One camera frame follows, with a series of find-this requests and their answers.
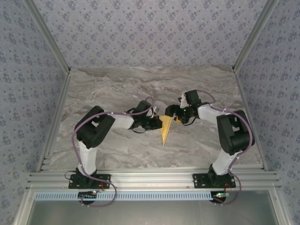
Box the aluminium mounting rail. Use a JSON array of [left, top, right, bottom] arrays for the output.
[[26, 170, 282, 190]]

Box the small circuit board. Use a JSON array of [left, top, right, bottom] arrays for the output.
[[212, 191, 232, 199], [78, 190, 98, 200]]

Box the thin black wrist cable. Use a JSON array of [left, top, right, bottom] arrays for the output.
[[181, 116, 196, 126], [131, 125, 150, 134]]

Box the light blue slotted cable duct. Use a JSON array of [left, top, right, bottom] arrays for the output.
[[34, 191, 214, 202]]

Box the yellow paper sheet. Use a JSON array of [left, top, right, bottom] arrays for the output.
[[160, 114, 174, 146]]

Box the aluminium frame post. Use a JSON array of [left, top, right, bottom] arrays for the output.
[[23, 0, 71, 73], [232, 0, 281, 72]]

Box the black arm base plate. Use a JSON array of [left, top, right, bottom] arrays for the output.
[[192, 172, 237, 189], [68, 174, 112, 189]]

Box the aluminium table side rail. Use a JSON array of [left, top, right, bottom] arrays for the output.
[[234, 70, 268, 172], [36, 70, 72, 173]]

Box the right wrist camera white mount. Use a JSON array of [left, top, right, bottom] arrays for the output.
[[178, 94, 188, 109]]

